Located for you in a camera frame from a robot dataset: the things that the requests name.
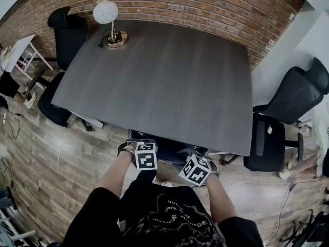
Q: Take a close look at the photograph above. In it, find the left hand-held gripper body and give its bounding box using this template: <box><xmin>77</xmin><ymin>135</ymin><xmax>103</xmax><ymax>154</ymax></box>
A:
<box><xmin>117</xmin><ymin>140</ymin><xmax>158</xmax><ymax>171</ymax></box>

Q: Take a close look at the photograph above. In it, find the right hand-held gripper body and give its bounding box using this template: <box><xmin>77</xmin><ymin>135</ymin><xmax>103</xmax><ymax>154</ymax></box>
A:
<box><xmin>179</xmin><ymin>154</ymin><xmax>221</xmax><ymax>185</ymax></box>

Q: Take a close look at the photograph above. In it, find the blue padded chair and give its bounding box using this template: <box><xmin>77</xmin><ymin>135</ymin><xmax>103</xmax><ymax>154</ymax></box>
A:
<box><xmin>127</xmin><ymin>129</ymin><xmax>209</xmax><ymax>166</ymax></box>

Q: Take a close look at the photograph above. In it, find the person's right forearm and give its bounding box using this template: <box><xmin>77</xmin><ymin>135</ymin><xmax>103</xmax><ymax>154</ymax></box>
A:
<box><xmin>205</xmin><ymin>175</ymin><xmax>237</xmax><ymax>223</ymax></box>

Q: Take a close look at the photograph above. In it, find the person's left forearm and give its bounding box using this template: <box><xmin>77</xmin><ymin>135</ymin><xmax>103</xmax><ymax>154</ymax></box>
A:
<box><xmin>97</xmin><ymin>154</ymin><xmax>137</xmax><ymax>200</ymax></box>

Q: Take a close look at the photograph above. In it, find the person's left hand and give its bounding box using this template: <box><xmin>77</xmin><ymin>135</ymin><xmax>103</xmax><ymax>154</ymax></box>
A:
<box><xmin>121</xmin><ymin>148</ymin><xmax>136</xmax><ymax>159</ymax></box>

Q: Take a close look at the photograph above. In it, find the person's black printed shirt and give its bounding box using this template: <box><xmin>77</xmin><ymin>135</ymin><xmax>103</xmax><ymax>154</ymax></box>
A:
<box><xmin>60</xmin><ymin>168</ymin><xmax>264</xmax><ymax>247</ymax></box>

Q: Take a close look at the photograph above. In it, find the grey table with white legs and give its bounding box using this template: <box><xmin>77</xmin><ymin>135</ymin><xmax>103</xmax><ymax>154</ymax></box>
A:
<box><xmin>50</xmin><ymin>19</ymin><xmax>254</xmax><ymax>157</ymax></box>

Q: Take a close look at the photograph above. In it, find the black mesh office chair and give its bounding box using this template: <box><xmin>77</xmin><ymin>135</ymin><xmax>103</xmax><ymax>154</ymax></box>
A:
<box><xmin>243</xmin><ymin>57</ymin><xmax>329</xmax><ymax>172</ymax></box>
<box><xmin>38</xmin><ymin>6</ymin><xmax>96</xmax><ymax>132</ymax></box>

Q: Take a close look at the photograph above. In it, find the black tripod stand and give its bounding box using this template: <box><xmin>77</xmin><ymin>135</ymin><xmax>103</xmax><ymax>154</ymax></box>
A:
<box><xmin>280</xmin><ymin>209</ymin><xmax>329</xmax><ymax>247</ymax></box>

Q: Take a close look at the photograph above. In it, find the white shelf unit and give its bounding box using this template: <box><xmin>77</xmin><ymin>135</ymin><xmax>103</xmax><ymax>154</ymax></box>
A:
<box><xmin>295</xmin><ymin>104</ymin><xmax>329</xmax><ymax>151</ymax></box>

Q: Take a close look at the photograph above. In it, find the white globe table lamp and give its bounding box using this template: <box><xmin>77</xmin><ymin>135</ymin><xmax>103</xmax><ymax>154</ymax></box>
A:
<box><xmin>93</xmin><ymin>0</ymin><xmax>129</xmax><ymax>48</ymax></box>

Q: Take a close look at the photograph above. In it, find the small white table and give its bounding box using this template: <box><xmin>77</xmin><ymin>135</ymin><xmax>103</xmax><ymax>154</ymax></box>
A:
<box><xmin>0</xmin><ymin>34</ymin><xmax>54</xmax><ymax>90</ymax></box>

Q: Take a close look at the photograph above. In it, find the white floor cable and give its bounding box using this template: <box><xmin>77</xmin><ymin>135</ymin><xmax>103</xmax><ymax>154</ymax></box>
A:
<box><xmin>264</xmin><ymin>173</ymin><xmax>299</xmax><ymax>244</ymax></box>

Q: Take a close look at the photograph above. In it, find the black floor cable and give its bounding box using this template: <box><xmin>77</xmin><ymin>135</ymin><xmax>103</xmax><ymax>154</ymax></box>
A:
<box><xmin>2</xmin><ymin>111</ymin><xmax>21</xmax><ymax>140</ymax></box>

